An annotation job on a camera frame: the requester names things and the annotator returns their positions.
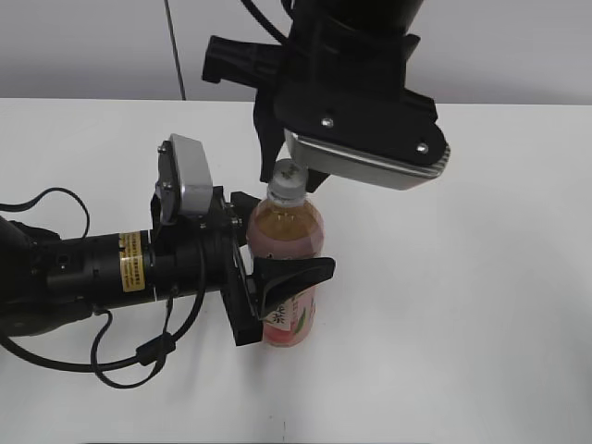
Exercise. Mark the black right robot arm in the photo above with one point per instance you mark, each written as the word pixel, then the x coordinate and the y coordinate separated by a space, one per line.
pixel 385 15

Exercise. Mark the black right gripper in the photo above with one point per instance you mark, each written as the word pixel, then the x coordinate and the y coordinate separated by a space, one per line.
pixel 332 83

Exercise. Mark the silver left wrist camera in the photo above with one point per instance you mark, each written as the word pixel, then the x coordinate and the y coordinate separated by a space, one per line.
pixel 184 186

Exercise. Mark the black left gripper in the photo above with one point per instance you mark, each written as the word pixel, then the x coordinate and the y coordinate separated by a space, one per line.
pixel 202 254

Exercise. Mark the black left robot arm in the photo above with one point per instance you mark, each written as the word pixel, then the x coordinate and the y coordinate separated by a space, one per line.
pixel 48 282

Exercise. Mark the peach oolong tea bottle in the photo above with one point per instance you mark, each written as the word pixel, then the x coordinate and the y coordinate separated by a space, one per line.
pixel 287 226

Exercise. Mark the white bottle cap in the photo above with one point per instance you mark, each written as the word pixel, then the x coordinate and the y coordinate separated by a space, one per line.
pixel 288 182

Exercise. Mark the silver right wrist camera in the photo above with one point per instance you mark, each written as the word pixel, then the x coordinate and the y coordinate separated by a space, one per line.
pixel 347 163

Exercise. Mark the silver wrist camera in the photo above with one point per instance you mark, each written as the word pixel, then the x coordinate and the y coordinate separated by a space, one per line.
pixel 184 186
pixel 347 163

